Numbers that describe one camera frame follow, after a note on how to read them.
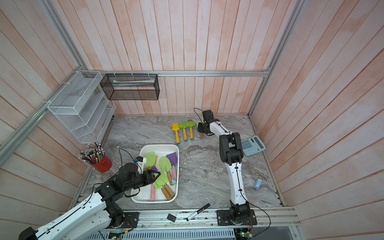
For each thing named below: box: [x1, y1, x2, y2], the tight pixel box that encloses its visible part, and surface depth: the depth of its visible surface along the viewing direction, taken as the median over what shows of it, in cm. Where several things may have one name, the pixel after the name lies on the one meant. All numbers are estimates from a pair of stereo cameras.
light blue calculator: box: [241, 135, 266, 156], surface depth 100 cm
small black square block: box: [166, 213, 177, 223], surface depth 76 cm
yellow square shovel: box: [171, 123, 181, 145], surface depth 110 cm
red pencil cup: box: [91, 154, 113, 173], surface depth 91 cm
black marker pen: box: [186, 203, 211, 222], surface depth 77 cm
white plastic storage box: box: [130, 144, 180, 204], surface depth 86 cm
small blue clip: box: [254, 178, 263, 190], surface depth 85 cm
